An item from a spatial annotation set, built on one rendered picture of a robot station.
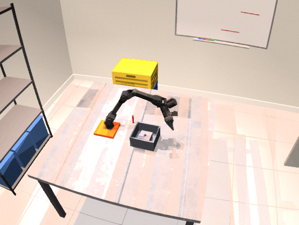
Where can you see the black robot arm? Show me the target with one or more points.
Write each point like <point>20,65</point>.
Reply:
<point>129,93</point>

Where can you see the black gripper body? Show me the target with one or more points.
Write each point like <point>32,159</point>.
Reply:
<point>166,115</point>

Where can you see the white square block with hole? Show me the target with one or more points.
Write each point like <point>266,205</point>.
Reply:
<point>144,135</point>

